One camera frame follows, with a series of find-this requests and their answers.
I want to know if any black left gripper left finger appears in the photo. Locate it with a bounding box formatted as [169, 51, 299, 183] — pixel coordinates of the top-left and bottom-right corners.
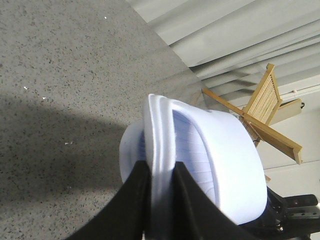
[67, 160, 150, 240]

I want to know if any pale green curtain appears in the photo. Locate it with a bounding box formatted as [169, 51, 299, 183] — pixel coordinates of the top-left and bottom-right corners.
[129, 0, 320, 104]

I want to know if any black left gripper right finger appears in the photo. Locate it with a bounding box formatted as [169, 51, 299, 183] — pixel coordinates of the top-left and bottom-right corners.
[172, 161, 255, 240]

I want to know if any black metal stand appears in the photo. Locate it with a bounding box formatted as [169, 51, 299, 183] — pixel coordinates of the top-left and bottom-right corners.
[240, 187, 320, 240]

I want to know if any light blue slipper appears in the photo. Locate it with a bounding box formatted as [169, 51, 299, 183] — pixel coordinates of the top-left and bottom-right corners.
[119, 119, 151, 183]
[143, 94, 267, 225]

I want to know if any wooden folding rack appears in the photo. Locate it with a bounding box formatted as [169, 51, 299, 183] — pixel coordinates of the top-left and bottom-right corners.
[202, 63, 303, 165]

